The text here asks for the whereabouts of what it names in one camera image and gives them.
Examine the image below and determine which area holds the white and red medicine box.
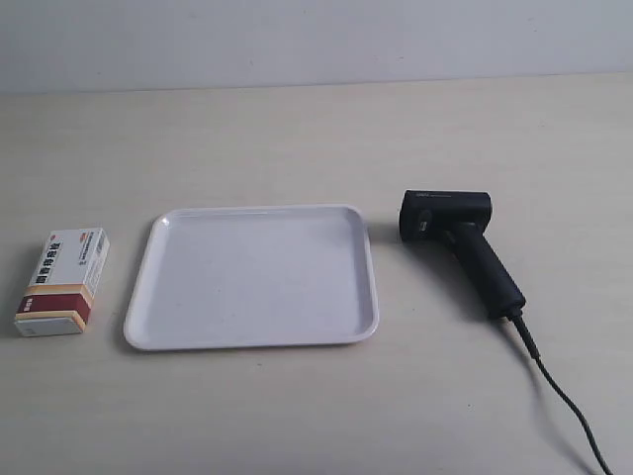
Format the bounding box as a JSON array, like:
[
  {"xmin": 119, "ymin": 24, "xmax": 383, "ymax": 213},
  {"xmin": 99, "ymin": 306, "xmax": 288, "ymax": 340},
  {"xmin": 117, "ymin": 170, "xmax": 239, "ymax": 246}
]
[{"xmin": 14, "ymin": 228, "xmax": 110, "ymax": 337}]

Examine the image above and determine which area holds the black handheld barcode scanner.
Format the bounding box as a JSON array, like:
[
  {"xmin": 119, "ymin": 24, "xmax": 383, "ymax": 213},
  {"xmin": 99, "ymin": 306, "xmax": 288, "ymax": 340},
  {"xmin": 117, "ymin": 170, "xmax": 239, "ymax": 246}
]
[{"xmin": 399, "ymin": 190, "xmax": 526, "ymax": 320}]

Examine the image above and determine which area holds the white plastic tray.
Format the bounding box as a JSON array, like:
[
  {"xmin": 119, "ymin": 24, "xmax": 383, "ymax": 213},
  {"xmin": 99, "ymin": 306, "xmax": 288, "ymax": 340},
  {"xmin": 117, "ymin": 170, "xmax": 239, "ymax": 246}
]
[{"xmin": 123, "ymin": 204, "xmax": 380, "ymax": 351}]

